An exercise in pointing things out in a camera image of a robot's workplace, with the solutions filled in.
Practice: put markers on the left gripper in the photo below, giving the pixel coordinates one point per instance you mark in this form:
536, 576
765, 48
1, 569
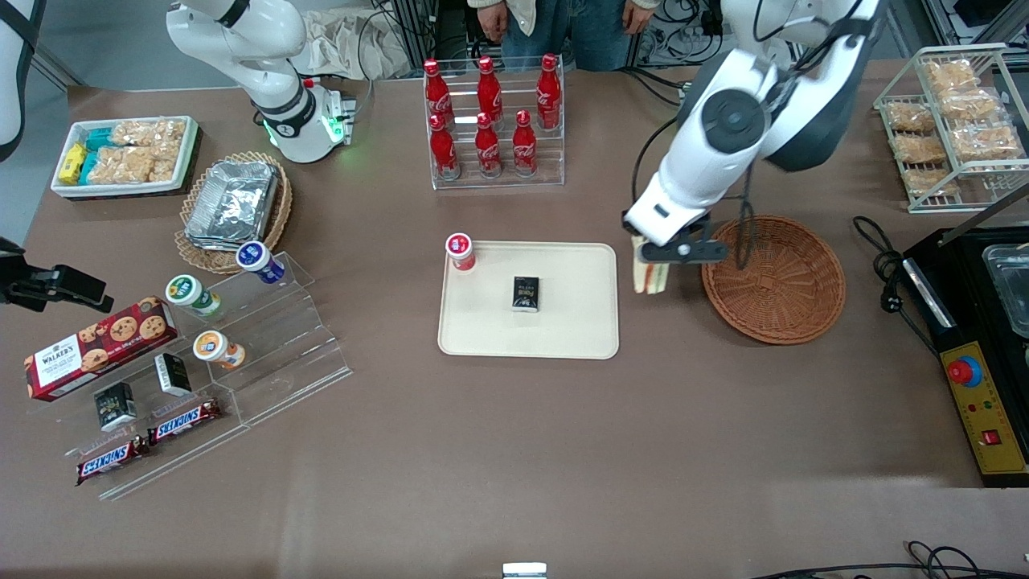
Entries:
627, 226

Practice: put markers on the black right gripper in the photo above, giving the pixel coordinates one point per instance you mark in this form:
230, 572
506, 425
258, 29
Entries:
38, 285

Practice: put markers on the white plastic bin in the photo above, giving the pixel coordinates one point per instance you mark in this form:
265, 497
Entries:
120, 190

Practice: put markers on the cream plastic tray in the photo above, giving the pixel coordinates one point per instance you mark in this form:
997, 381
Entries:
563, 330

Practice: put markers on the triangular sandwich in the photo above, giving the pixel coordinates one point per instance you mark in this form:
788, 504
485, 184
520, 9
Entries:
653, 277

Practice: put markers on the black tissue pack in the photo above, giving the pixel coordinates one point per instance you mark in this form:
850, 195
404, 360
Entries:
173, 375
115, 407
526, 293

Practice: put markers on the brown wicker basket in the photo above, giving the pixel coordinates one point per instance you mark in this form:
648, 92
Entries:
788, 297

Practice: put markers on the black appliance with yellow panel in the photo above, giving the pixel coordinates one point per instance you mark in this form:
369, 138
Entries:
957, 305

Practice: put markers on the person in jeans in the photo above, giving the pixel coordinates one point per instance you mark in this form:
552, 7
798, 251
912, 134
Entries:
579, 32

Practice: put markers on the Snickers chocolate bar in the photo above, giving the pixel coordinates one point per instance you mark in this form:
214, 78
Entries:
112, 460
185, 420

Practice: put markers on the red emergency stop button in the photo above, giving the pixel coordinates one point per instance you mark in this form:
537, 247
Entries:
965, 371

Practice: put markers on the bag of puffed snacks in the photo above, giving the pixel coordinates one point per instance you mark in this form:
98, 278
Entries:
950, 75
153, 133
919, 149
910, 117
969, 104
120, 167
931, 182
987, 143

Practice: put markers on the beige cloth bag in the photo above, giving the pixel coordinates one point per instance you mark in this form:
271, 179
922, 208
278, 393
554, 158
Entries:
354, 44

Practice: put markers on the yellow snack packet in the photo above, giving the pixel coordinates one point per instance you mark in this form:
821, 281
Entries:
72, 163

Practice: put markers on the orange-label gum bottle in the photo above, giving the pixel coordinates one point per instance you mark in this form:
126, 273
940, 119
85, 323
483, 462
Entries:
213, 347

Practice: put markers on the clear acrylic stepped shelf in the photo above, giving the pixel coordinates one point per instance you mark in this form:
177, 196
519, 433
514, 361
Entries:
281, 338

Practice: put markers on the red-label gum bottle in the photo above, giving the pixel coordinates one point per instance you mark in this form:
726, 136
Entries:
460, 248

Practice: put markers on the blue-label gum bottle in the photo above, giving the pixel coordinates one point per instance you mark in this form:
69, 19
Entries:
256, 259

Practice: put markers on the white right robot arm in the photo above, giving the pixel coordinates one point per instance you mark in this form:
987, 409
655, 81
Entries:
265, 48

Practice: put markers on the small white device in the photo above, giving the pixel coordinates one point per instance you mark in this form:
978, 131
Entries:
524, 570

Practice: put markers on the red Walkers cookie box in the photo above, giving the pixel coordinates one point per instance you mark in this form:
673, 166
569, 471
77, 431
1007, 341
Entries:
96, 350

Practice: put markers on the clear acrylic bottle rack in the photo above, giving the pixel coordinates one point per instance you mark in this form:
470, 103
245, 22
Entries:
551, 165

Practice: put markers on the teal snack packet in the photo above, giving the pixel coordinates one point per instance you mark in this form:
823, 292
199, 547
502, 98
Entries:
98, 138

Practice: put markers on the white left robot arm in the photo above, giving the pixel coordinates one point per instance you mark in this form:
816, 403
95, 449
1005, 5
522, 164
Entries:
804, 104

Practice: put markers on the red Coca-Cola bottle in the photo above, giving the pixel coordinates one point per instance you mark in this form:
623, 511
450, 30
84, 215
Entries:
549, 92
443, 153
487, 149
524, 149
489, 88
438, 92

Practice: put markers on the stack of foil trays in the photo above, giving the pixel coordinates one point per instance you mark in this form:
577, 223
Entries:
233, 205

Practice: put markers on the light wicker basket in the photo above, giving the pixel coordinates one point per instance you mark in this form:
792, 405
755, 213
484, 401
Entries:
277, 221

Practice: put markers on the green-label gum bottle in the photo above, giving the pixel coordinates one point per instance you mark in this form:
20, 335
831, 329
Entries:
186, 291

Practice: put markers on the clear plastic container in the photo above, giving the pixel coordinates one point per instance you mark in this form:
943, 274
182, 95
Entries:
1009, 281

